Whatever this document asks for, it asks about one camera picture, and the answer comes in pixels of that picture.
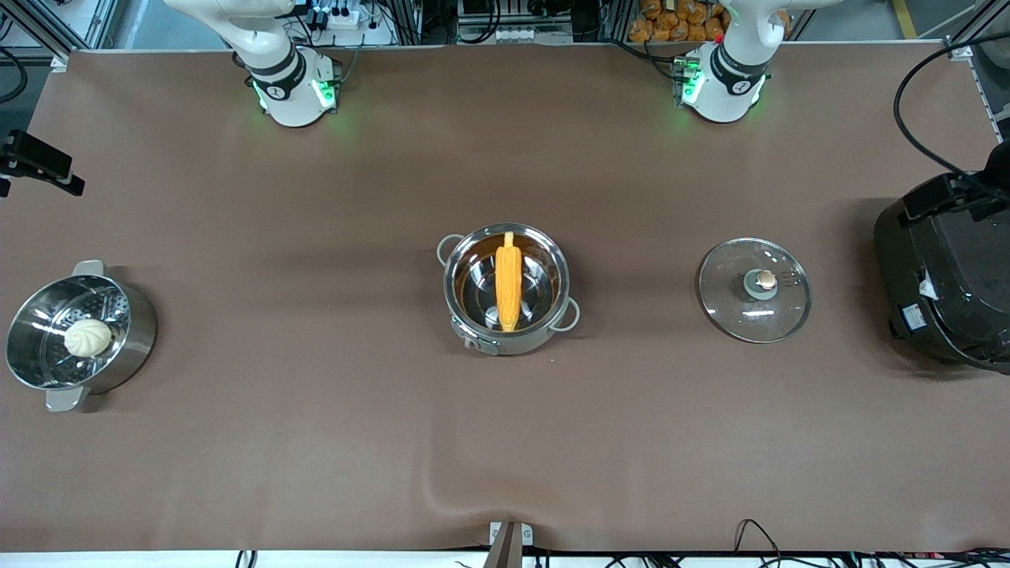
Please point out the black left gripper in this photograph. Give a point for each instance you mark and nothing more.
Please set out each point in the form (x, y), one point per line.
(947, 196)

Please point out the glass pot lid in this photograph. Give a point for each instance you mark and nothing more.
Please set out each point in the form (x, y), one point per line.
(742, 315)

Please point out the yellow corn cob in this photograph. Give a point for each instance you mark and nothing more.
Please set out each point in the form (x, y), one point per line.
(508, 284)

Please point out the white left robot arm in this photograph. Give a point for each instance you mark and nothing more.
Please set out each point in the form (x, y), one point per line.
(722, 87)

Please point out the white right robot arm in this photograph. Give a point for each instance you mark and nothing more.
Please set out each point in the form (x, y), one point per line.
(284, 87)

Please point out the steel steamer pot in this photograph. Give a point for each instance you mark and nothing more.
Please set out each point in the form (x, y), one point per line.
(126, 347)

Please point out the black rice cooker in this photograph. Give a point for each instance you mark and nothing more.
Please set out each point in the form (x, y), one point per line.
(947, 284)

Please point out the white steamed bun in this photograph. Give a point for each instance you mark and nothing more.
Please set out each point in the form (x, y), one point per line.
(87, 338)

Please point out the bag of orange buns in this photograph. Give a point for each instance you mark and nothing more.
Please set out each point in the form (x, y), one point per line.
(671, 24)

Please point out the white power strip with plugs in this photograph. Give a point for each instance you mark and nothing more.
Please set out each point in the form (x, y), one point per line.
(343, 16)

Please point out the long white power strip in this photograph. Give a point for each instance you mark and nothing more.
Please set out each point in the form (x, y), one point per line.
(533, 35)

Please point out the brown table mat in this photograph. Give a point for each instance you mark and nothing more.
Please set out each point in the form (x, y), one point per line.
(505, 442)

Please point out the aluminium frame profile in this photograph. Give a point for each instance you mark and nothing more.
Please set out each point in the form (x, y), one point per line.
(87, 24)
(974, 28)

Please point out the metal table clamp bracket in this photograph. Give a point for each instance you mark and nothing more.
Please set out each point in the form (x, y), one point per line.
(510, 540)

